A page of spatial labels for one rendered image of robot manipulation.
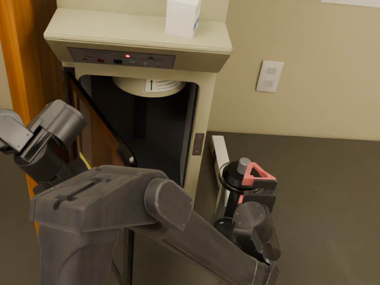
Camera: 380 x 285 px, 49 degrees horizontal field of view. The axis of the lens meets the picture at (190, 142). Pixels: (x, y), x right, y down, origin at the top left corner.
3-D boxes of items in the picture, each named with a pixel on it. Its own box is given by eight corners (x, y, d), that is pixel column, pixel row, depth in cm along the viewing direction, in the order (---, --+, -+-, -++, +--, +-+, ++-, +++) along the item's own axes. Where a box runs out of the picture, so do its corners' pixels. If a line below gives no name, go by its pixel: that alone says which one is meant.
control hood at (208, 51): (60, 55, 83) (55, 7, 77) (218, 67, 87) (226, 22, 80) (47, 85, 74) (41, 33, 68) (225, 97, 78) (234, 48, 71)
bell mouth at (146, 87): (115, 56, 104) (115, 36, 101) (184, 62, 106) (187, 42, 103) (108, 95, 91) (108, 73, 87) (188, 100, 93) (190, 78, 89)
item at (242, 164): (223, 165, 103) (228, 145, 99) (259, 173, 102) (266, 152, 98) (218, 190, 96) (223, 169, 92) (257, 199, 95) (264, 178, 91)
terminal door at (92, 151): (78, 202, 109) (67, 67, 84) (129, 296, 90) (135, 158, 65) (75, 203, 108) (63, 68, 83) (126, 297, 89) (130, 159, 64)
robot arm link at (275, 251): (255, 272, 78) (285, 264, 77) (245, 252, 74) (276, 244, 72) (249, 242, 83) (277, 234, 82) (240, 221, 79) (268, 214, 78)
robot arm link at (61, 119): (-25, 133, 66) (-13, 128, 59) (21, 82, 71) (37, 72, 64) (36, 177, 71) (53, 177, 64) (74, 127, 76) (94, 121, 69)
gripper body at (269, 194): (275, 189, 83) (283, 217, 77) (264, 222, 89) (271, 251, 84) (243, 188, 82) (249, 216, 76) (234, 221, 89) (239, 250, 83)
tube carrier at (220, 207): (210, 214, 115) (223, 155, 102) (248, 224, 114) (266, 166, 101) (202, 244, 107) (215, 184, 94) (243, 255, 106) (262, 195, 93)
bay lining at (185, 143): (96, 134, 127) (93, 25, 105) (180, 139, 130) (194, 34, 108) (85, 192, 108) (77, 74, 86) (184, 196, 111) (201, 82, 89)
